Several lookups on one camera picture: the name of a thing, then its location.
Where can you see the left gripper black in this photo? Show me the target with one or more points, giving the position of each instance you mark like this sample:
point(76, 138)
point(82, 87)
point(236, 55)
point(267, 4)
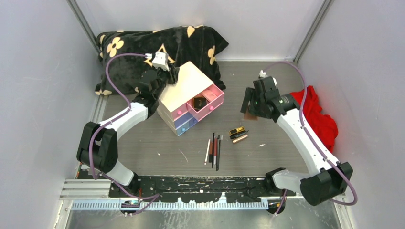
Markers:
point(174, 75)

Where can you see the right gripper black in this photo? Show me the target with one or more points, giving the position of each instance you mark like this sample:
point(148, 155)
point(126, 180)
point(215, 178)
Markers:
point(250, 95)

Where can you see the brown eyeshadow palette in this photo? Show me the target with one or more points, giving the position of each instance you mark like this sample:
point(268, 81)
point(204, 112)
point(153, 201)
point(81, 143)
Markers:
point(248, 116)

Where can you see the pastel mini drawer organizer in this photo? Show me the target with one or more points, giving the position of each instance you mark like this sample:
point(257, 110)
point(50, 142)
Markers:
point(175, 103)

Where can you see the black round compact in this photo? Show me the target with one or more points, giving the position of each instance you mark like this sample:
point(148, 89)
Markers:
point(199, 103)

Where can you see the pink square compact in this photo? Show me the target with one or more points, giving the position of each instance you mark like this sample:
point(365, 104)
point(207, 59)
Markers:
point(209, 95)

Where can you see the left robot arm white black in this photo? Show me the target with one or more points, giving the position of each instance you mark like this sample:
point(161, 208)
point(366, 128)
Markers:
point(98, 145)

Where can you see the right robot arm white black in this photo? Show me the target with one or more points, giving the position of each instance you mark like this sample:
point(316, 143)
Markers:
point(327, 177)

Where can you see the red makeup pencil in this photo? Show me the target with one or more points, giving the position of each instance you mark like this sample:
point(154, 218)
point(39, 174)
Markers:
point(215, 146)

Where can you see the white makeup pencil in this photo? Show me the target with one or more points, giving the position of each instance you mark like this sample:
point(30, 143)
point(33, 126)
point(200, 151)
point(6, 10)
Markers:
point(207, 152)

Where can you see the gold black lipstick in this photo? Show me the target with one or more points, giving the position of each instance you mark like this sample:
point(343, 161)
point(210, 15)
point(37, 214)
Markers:
point(236, 130)

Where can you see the black floral plush blanket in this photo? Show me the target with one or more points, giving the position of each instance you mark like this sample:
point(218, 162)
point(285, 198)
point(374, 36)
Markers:
point(127, 54)

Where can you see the rose gold lipstick tube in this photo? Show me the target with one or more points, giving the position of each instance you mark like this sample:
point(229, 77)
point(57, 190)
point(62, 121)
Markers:
point(239, 139)

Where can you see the red cloth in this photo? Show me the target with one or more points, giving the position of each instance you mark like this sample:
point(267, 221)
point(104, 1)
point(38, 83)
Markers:
point(323, 125)

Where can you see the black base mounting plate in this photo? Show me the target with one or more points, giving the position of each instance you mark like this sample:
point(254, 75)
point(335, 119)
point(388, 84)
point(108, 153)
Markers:
point(206, 189)

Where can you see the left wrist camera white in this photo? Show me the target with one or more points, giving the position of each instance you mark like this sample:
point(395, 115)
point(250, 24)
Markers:
point(160, 60)

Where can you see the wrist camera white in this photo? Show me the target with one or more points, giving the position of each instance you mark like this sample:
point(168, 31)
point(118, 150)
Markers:
point(263, 74)
point(160, 60)

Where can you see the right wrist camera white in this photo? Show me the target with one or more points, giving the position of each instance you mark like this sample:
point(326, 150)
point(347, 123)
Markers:
point(263, 74)

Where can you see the aluminium slotted rail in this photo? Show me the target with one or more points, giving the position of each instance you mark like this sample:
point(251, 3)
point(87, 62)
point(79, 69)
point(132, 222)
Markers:
point(133, 205)

